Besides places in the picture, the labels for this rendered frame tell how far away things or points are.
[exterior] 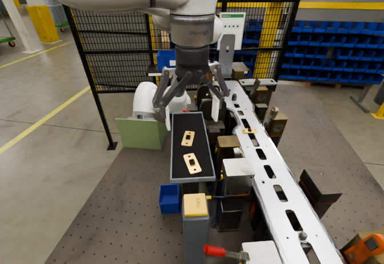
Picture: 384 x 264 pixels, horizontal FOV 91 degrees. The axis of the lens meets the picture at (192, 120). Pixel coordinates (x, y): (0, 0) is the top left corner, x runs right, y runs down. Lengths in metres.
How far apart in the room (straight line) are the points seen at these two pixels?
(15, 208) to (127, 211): 1.50
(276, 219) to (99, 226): 0.80
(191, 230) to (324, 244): 0.41
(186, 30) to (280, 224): 0.65
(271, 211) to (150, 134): 0.84
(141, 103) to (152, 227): 0.73
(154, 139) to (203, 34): 1.00
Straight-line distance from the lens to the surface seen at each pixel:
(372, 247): 0.77
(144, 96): 1.31
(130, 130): 1.32
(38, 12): 8.26
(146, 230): 1.06
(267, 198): 0.81
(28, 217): 2.33
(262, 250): 0.65
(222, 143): 0.85
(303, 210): 0.83
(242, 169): 0.72
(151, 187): 1.17
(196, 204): 0.56
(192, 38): 0.40
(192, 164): 0.64
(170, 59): 1.68
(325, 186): 0.90
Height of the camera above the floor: 1.64
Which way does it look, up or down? 36 degrees down
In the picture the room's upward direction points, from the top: straight up
